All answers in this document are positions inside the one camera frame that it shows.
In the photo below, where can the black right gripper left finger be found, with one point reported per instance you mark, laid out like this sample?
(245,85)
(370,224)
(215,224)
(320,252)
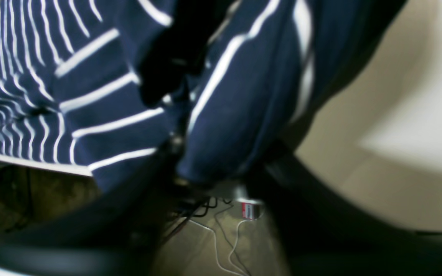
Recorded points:
(118,234)

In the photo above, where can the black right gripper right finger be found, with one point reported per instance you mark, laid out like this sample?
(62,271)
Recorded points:
(323,234)

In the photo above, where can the navy white striped t-shirt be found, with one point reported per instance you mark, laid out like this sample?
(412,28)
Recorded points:
(94,87)

